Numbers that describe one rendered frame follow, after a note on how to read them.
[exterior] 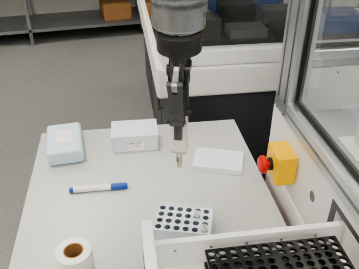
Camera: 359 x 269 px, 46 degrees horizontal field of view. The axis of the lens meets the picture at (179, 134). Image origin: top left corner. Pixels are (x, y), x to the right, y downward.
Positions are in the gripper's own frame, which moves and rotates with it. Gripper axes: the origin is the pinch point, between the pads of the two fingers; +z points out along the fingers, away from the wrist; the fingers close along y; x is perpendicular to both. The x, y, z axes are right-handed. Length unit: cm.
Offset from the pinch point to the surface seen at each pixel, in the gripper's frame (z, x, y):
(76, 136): 19.5, 31.7, 25.2
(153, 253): 6.9, 0.9, -23.0
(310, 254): 9.8, -23.3, -17.3
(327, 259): 9.8, -26.0, -17.9
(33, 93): 100, 135, 196
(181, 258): 14.2, -2.6, -17.0
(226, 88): 17, -8, 56
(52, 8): 82, 179, 346
